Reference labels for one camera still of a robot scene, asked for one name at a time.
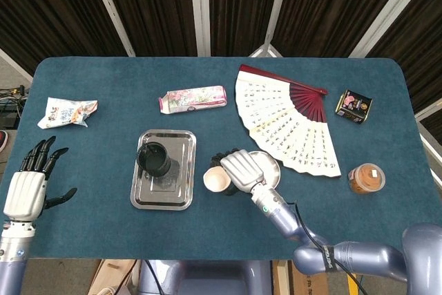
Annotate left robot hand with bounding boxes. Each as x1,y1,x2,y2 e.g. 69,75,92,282
3,135,79,222

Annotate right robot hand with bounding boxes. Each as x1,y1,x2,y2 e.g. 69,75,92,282
209,148,269,196

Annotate white paper cup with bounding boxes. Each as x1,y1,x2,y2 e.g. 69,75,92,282
202,164,231,193

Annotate black cup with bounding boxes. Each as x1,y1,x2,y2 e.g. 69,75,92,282
136,142,172,177

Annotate round steel plate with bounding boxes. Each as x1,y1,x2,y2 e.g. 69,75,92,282
247,151,282,189

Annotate paper folding fan red ribs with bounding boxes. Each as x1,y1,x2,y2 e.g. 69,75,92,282
234,64,343,178

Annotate rectangular steel tray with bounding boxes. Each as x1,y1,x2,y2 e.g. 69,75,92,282
129,129,197,211

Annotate blue felt table cover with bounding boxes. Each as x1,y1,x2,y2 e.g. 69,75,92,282
0,56,442,261

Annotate pink floral tissue pack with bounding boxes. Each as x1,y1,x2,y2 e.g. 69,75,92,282
157,84,228,115

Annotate crumpled white snack bag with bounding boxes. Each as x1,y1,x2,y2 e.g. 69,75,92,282
37,97,99,130

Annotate grey robot torso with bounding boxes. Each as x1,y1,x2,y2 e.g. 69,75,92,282
137,259,273,295

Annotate light wooden crate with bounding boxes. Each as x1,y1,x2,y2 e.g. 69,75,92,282
88,259,140,295

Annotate clear jar brown contents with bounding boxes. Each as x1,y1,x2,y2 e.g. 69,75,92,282
347,162,386,194

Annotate black and gold tin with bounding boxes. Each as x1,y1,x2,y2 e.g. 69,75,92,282
334,88,373,126

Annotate brown cardboard box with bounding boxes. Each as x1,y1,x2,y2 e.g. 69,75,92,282
272,259,329,295

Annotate dark brown pleated curtain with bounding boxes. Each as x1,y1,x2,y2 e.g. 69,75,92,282
0,0,442,144

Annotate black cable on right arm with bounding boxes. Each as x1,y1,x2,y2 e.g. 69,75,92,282
287,200,362,295

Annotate black equipment with cables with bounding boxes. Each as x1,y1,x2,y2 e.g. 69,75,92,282
0,84,29,131

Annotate black cable by torso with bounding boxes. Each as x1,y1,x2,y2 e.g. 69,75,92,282
142,259,164,295

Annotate white frame post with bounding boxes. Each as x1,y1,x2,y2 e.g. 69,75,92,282
248,0,294,58
188,0,212,57
348,0,431,59
85,0,136,57

